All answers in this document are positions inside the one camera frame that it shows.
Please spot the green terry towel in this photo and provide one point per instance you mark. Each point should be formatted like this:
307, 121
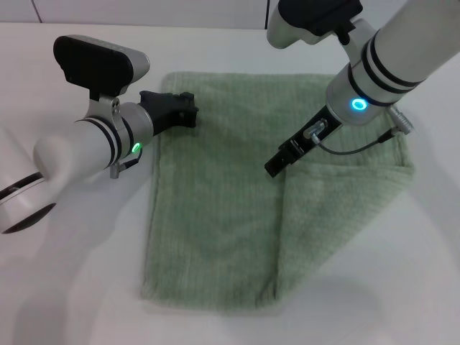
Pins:
223, 201

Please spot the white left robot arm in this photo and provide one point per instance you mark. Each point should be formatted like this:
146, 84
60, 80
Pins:
75, 151

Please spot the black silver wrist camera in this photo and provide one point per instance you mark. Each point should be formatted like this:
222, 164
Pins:
309, 18
93, 64

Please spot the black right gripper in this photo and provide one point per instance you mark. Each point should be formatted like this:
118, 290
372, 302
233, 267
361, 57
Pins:
305, 143

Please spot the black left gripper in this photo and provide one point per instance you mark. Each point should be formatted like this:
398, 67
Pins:
161, 109

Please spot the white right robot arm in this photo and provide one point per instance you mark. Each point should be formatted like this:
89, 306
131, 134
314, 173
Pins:
391, 61

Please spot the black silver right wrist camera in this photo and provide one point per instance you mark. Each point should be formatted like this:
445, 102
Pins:
309, 18

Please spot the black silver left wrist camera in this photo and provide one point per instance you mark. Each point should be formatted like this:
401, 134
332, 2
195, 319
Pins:
93, 64

